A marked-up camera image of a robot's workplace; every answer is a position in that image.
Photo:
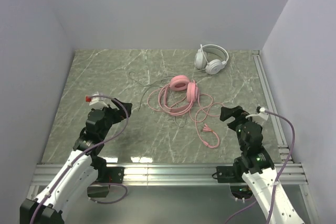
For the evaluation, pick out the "aluminium right side rail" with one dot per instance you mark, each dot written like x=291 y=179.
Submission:
x=279 y=133

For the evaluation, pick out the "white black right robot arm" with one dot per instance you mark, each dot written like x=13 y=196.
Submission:
x=255 y=166

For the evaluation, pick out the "aluminium front rail frame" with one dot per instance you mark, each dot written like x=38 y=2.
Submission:
x=140 y=174

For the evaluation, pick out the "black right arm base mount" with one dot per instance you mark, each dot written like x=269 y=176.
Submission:
x=230 y=175

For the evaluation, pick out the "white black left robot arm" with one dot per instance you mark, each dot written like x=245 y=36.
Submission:
x=83 y=167

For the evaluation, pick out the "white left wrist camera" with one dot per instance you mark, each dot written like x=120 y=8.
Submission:
x=97 y=101

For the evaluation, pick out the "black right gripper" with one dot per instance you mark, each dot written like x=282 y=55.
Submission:
x=237 y=118

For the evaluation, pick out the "white headphones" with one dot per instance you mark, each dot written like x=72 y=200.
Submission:
x=211 y=58

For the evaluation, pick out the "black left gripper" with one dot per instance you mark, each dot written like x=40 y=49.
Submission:
x=115 y=112

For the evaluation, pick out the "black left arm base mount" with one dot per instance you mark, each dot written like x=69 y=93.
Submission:
x=101 y=187

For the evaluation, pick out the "pink headphones with cable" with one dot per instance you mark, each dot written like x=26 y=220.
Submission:
x=182 y=97

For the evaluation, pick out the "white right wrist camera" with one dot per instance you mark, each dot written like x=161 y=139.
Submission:
x=260 y=116

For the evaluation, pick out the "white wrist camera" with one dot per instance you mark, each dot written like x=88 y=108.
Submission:
x=97 y=101
x=260 y=116

